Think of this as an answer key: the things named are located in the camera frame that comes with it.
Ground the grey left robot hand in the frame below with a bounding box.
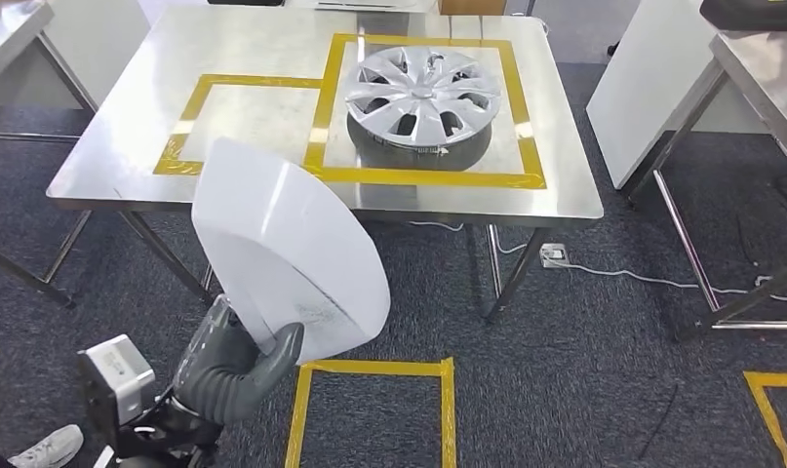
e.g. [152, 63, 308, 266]
[172, 293, 306, 406]

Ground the white curved plastic part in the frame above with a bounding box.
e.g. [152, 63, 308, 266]
[190, 136, 392, 365]

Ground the steel workbench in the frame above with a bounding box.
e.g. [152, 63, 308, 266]
[627, 28, 787, 342]
[0, 0, 94, 310]
[46, 5, 606, 325]

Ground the yellow floor tape square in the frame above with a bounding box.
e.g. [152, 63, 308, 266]
[743, 370, 787, 468]
[283, 357, 457, 468]

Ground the person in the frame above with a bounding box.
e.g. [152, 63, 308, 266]
[0, 424, 84, 468]

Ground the silver wheel hubcap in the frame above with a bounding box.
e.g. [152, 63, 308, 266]
[344, 45, 503, 151]

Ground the white desk panel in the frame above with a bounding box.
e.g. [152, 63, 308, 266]
[40, 0, 152, 111]
[585, 0, 766, 192]

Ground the white floor cable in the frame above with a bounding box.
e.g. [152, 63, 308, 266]
[408, 219, 787, 308]

